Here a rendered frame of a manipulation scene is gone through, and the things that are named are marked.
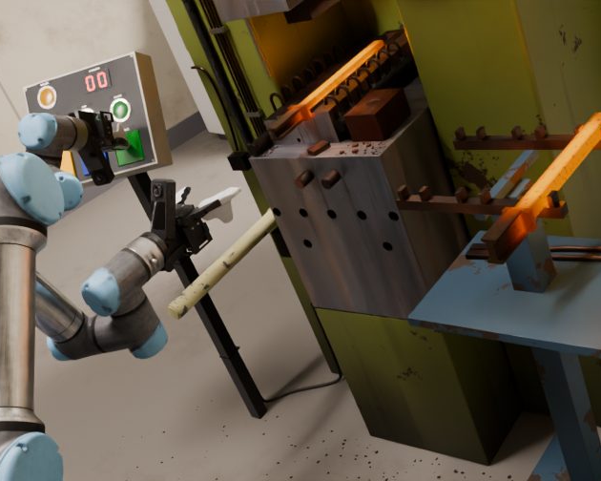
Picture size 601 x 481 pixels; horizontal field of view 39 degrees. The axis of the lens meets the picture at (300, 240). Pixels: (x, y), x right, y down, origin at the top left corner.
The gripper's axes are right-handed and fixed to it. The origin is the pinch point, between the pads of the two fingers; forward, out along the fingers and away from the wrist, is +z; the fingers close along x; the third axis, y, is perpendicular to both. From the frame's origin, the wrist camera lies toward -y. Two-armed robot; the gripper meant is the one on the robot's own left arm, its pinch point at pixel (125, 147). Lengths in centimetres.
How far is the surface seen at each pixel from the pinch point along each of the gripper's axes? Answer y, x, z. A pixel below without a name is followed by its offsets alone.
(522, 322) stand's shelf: -54, -87, -26
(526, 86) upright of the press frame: -11, -95, -6
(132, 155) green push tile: -1.9, -0.6, 1.2
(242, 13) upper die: 18.7, -41.6, -11.8
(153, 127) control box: 3.6, -7.0, 2.8
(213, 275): -34.7, -8.0, 16.3
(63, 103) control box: 15.2, 15.8, 1.4
